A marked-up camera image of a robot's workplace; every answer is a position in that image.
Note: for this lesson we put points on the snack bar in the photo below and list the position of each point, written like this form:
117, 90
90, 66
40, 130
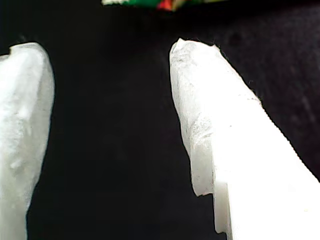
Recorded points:
140, 2

